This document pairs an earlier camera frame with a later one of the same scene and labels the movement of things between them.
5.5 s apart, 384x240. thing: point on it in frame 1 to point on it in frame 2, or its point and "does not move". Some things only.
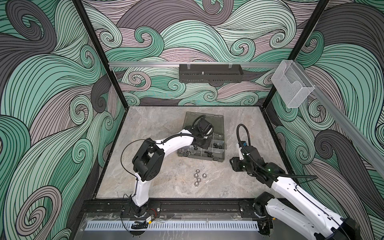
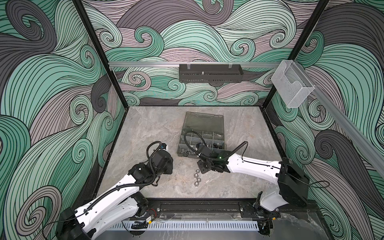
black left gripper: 208,141 to 169,165
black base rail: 172,208 does not move
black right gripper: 235,165 to 199,164
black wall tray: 211,73 does not move
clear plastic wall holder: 291,84 does not move
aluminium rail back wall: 176,64 does not move
